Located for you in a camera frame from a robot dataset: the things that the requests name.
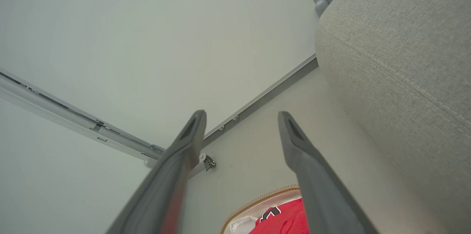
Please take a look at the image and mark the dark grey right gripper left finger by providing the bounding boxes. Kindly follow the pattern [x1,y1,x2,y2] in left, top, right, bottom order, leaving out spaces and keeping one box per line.
[106,110,207,234]

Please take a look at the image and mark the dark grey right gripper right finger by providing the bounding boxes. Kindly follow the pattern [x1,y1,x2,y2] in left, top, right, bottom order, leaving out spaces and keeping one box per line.
[278,111,379,234]

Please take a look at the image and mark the red and white garment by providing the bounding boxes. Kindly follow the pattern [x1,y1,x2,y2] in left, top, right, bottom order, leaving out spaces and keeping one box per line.
[249,198,309,234]

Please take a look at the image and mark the light grey fabric sofa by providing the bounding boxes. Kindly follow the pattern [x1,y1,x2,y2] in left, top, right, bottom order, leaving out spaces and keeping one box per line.
[315,0,471,234]

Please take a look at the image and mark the grey partition support foot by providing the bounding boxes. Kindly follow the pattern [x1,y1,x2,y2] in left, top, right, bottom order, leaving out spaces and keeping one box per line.
[144,157,206,180]

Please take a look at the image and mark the black caster wheel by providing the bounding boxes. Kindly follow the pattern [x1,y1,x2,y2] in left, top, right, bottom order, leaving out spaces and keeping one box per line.
[199,153,216,171]

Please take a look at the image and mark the cream laundry basket brown rim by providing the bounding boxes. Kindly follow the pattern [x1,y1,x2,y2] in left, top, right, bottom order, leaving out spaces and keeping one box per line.
[220,185,302,234]

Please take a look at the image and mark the white basket liner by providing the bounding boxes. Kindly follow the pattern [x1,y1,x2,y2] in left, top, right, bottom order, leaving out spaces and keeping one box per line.
[230,216,260,234]

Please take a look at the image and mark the grey partition base rail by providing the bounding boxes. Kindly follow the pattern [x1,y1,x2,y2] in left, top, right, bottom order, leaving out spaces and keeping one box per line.
[201,54,319,149]

